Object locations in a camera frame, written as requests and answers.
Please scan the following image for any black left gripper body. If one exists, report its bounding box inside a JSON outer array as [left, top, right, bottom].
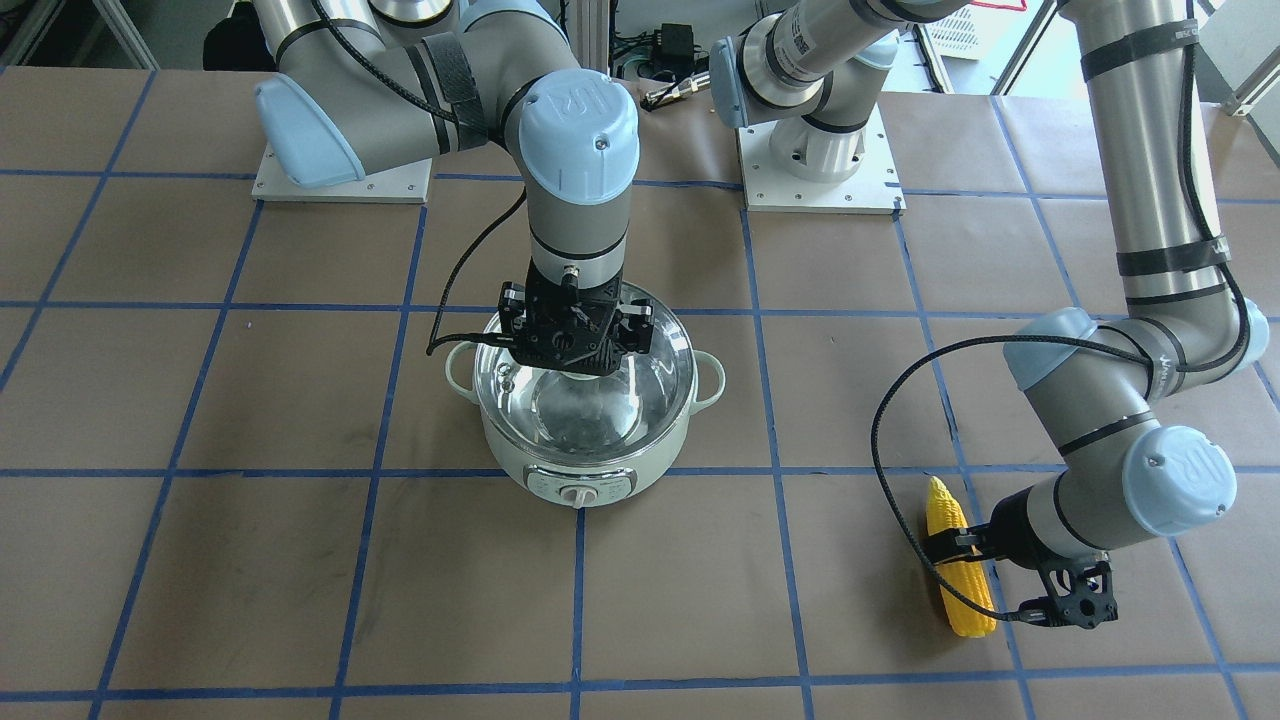
[[988, 489, 1106, 591]]

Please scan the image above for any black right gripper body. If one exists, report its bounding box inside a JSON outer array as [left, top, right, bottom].
[[498, 272, 653, 377]]

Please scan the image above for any yellow corn cob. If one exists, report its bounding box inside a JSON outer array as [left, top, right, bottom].
[[925, 477, 997, 638]]

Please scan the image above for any glass pot lid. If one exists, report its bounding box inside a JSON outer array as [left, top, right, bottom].
[[472, 283, 723, 468]]

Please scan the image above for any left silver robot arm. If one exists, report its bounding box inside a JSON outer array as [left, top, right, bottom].
[[748, 91, 1277, 612]]

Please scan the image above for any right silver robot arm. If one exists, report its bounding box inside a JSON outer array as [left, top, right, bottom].
[[253, 1, 657, 375]]

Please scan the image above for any black charger on floor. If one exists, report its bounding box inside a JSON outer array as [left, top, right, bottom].
[[649, 23, 698, 78]]

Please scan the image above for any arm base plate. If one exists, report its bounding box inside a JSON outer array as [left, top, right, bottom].
[[736, 106, 906, 215], [250, 145, 435, 204]]

